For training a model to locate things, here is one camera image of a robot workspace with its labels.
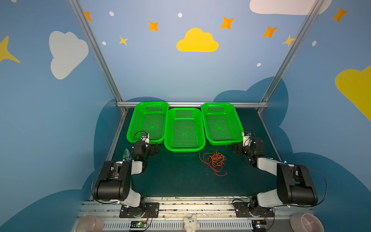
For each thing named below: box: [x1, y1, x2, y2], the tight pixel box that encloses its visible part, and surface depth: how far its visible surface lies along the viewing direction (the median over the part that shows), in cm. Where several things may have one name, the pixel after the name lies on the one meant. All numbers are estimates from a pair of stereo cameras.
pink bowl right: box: [290, 213, 324, 232], surface depth 69 cm
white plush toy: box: [183, 214, 200, 232], surface depth 69 cm
